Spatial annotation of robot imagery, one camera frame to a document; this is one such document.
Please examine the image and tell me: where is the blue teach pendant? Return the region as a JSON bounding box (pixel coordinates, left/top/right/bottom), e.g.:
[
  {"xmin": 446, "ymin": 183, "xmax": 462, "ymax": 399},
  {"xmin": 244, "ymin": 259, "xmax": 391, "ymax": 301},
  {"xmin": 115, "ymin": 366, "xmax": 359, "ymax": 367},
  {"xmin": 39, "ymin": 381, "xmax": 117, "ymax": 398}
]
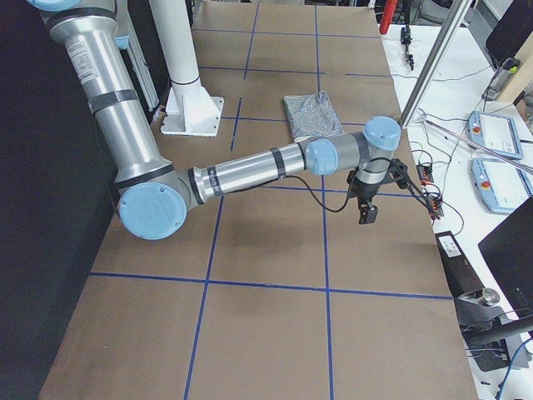
[
  {"xmin": 471, "ymin": 157, "xmax": 532, "ymax": 214},
  {"xmin": 467, "ymin": 111, "xmax": 524, "ymax": 160}
]

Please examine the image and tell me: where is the small grey device green top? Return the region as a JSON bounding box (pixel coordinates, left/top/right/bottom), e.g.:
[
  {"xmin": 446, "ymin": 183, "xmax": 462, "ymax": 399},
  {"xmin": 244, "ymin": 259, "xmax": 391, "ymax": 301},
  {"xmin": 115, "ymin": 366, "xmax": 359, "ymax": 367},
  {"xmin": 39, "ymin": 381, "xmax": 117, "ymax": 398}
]
[{"xmin": 485, "ymin": 57, "xmax": 521, "ymax": 102}]

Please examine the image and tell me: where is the orange black connector box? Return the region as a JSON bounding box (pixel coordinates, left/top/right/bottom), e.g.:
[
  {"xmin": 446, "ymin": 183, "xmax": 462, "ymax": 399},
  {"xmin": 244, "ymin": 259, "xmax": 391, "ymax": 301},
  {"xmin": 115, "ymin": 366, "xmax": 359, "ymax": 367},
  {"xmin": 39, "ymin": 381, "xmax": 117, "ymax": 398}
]
[
  {"xmin": 416, "ymin": 163, "xmax": 434, "ymax": 186},
  {"xmin": 426, "ymin": 192, "xmax": 444, "ymax": 221}
]

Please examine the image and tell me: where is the white reacher grabber stick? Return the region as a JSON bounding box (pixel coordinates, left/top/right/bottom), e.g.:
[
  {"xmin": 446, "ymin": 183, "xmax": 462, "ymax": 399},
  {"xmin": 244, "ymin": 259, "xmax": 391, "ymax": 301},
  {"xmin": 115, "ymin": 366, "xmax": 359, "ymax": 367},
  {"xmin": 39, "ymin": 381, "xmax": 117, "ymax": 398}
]
[{"xmin": 415, "ymin": 117, "xmax": 533, "ymax": 175}]

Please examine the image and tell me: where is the silver round knob stand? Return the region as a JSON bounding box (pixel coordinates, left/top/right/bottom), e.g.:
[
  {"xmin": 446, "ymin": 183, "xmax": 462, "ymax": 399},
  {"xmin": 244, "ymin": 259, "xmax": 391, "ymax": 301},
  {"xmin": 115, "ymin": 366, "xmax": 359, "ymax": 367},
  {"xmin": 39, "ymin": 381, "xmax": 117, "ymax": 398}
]
[{"xmin": 457, "ymin": 287, "xmax": 501, "ymax": 308}]

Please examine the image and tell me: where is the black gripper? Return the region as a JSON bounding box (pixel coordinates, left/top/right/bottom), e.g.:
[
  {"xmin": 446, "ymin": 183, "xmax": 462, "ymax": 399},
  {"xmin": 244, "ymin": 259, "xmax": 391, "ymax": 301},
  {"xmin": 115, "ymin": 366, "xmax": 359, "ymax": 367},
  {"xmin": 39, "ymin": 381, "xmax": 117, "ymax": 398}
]
[{"xmin": 346, "ymin": 157, "xmax": 409, "ymax": 225}]

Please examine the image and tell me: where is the red cylinder object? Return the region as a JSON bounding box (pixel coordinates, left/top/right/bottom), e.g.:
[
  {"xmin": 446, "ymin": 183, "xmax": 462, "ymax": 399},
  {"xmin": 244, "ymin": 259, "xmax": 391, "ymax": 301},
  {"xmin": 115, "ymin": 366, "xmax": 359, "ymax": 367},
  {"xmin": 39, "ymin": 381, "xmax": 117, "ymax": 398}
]
[{"xmin": 379, "ymin": 0, "xmax": 397, "ymax": 34}]

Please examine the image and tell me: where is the black monitor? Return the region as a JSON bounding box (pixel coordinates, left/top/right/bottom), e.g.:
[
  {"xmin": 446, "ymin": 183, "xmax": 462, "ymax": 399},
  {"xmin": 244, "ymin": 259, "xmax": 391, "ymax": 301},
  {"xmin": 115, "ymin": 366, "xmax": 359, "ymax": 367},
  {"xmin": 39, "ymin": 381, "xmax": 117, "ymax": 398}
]
[
  {"xmin": 478, "ymin": 197, "xmax": 533, "ymax": 312},
  {"xmin": 486, "ymin": 0, "xmax": 532, "ymax": 63}
]

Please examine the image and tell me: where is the blue teach pendant near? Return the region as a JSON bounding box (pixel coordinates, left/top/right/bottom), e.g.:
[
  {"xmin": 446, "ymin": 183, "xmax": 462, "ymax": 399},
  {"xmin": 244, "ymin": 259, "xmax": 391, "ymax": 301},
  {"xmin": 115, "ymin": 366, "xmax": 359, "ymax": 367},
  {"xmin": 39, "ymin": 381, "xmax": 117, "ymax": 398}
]
[{"xmin": 471, "ymin": 157, "xmax": 532, "ymax": 214}]

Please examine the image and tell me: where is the blue teach pendant far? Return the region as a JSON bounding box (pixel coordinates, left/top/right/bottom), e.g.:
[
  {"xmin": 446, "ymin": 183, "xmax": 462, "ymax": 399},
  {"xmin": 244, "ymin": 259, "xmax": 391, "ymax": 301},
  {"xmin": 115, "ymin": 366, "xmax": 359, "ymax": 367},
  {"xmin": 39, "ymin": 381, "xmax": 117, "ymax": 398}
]
[{"xmin": 467, "ymin": 111, "xmax": 524, "ymax": 160}]

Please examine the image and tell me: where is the navy white striped polo shirt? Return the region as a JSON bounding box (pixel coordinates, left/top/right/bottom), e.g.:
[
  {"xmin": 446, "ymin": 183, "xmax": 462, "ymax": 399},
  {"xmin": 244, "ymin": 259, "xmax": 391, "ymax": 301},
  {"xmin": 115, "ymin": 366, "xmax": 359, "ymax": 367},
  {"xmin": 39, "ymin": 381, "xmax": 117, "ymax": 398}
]
[{"xmin": 283, "ymin": 91, "xmax": 345, "ymax": 143}]

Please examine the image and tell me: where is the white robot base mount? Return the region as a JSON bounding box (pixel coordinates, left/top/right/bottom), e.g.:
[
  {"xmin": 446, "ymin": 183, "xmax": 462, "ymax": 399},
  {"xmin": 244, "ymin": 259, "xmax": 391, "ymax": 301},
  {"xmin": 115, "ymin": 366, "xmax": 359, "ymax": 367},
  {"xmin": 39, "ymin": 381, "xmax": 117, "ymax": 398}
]
[{"xmin": 149, "ymin": 0, "xmax": 224, "ymax": 137}]

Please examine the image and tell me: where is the black monitor far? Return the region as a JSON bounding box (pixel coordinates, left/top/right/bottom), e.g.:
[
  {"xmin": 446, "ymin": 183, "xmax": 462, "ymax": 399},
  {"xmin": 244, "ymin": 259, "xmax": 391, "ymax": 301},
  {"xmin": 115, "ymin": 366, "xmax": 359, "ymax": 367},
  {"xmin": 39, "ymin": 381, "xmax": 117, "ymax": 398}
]
[{"xmin": 486, "ymin": 0, "xmax": 532, "ymax": 63}]

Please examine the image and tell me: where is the orange black connector box near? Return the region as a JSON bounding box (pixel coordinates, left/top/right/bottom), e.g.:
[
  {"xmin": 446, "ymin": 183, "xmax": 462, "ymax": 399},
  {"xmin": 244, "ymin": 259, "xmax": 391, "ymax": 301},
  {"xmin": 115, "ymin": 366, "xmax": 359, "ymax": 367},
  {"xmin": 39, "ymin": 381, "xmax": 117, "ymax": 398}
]
[{"xmin": 426, "ymin": 192, "xmax": 444, "ymax": 221}]

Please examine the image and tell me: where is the black flat box white label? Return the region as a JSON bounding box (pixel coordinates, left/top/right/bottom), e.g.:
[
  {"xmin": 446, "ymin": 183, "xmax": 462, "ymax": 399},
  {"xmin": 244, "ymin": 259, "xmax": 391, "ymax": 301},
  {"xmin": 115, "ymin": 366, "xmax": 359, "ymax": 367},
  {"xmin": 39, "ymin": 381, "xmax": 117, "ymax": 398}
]
[{"xmin": 435, "ymin": 231, "xmax": 485, "ymax": 298}]

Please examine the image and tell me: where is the black monitor near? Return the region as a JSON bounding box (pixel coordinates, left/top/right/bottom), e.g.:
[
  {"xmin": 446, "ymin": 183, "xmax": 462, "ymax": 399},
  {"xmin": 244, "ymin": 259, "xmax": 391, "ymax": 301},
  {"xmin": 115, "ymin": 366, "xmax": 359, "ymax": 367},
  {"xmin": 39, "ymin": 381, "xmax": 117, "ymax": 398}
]
[{"xmin": 478, "ymin": 197, "xmax": 533, "ymax": 312}]

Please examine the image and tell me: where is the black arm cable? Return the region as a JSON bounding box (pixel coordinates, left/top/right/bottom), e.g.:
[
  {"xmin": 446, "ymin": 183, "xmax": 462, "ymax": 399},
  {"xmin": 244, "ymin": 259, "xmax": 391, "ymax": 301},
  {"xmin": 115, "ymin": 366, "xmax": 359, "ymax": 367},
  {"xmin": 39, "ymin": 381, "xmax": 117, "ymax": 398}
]
[{"xmin": 282, "ymin": 168, "xmax": 359, "ymax": 213}]

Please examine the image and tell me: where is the aluminium frame post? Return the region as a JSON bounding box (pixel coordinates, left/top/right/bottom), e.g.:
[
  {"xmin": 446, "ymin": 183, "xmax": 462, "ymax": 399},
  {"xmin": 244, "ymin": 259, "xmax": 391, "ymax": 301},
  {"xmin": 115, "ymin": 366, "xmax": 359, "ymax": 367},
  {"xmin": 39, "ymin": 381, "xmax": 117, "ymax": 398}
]
[{"xmin": 398, "ymin": 0, "xmax": 471, "ymax": 129}]

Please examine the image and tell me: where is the orange black connector box far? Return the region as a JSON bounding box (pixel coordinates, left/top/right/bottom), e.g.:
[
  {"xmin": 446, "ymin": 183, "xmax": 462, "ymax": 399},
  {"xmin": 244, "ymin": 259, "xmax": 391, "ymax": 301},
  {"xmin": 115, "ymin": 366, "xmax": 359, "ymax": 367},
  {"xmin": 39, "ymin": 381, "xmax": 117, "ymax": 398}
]
[{"xmin": 416, "ymin": 163, "xmax": 434, "ymax": 186}]

